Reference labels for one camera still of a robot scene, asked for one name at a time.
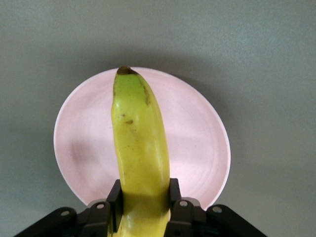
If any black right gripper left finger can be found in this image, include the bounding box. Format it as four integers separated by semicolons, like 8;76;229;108
82;179;123;237

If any pink round plate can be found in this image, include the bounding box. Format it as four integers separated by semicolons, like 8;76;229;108
53;67;232;212

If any yellow banana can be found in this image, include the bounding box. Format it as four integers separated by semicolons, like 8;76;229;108
106;65;172;237

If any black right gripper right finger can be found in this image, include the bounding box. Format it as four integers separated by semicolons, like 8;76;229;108
164;177;196;237

